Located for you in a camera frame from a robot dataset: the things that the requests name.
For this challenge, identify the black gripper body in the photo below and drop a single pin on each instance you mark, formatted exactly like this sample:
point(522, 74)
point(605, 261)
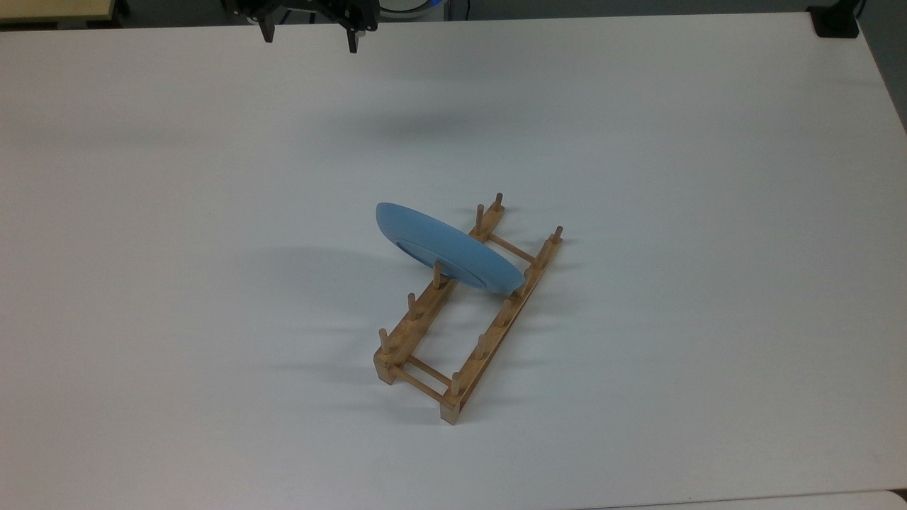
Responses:
point(312, 8)

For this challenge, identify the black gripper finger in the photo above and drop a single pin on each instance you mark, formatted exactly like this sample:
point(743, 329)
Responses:
point(267, 32)
point(352, 41)

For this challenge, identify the wooden plate rack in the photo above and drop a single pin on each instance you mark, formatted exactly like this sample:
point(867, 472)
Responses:
point(397, 354)

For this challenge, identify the black table clamp stand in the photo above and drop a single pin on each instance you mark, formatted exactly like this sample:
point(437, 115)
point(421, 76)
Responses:
point(835, 25)

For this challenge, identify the blue round plate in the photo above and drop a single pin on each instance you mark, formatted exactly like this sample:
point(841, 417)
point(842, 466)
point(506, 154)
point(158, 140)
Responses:
point(439, 244)

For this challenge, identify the beige wooden desk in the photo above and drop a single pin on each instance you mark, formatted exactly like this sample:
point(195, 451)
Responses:
point(49, 8)

